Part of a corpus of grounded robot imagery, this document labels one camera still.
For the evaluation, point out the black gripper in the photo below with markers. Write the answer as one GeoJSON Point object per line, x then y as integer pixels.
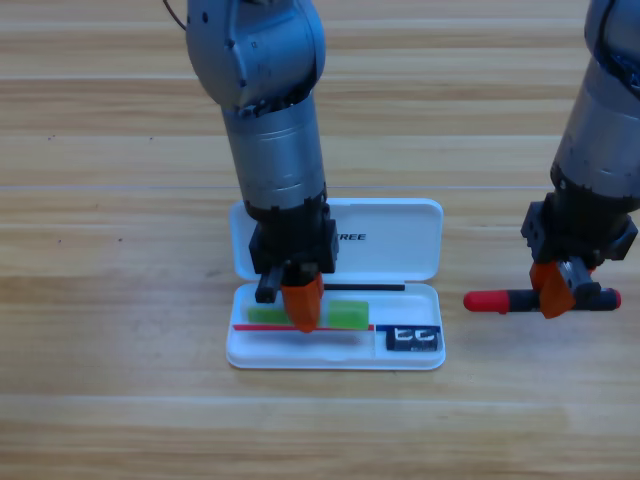
{"type": "Point", "coordinates": [575, 230]}
{"type": "Point", "coordinates": [295, 240]}

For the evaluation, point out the green and white glue stick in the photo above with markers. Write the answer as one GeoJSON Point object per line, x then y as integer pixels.
{"type": "Point", "coordinates": [350, 314]}

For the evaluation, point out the black marker with red cap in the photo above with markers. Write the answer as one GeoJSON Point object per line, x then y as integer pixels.
{"type": "Point", "coordinates": [490, 301]}

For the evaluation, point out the black eraser with white print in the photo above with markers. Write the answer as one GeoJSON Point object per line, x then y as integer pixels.
{"type": "Point", "coordinates": [415, 340]}

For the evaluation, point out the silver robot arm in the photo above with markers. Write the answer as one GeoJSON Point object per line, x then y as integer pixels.
{"type": "Point", "coordinates": [600, 125]}
{"type": "Point", "coordinates": [270, 125]}

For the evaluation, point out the white Unitree pencil case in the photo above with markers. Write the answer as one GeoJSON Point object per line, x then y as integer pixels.
{"type": "Point", "coordinates": [400, 250]}

